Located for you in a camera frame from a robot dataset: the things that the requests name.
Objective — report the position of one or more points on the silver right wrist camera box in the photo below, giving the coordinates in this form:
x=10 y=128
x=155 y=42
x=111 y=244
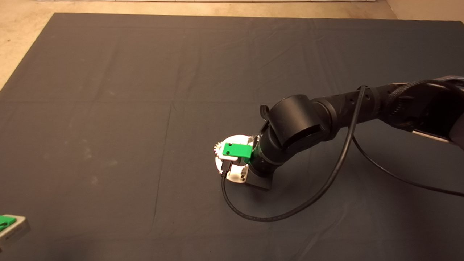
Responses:
x=228 y=157

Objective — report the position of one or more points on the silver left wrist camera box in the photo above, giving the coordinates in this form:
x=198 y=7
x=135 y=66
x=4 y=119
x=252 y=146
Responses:
x=18 y=232

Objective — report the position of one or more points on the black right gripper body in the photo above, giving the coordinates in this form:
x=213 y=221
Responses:
x=261 y=182

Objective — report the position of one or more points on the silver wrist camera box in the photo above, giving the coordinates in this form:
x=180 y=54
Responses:
x=18 y=232
x=228 y=157

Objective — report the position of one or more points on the green right camera mount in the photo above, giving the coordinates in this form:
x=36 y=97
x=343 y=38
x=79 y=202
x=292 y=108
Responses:
x=237 y=149

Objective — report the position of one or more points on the dark grey table cloth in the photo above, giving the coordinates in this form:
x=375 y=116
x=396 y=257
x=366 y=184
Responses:
x=145 y=72

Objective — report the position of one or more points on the round metal carrier plate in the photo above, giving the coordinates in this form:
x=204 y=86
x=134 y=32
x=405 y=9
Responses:
x=235 y=139

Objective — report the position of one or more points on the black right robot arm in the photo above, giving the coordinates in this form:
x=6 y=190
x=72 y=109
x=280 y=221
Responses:
x=297 y=123

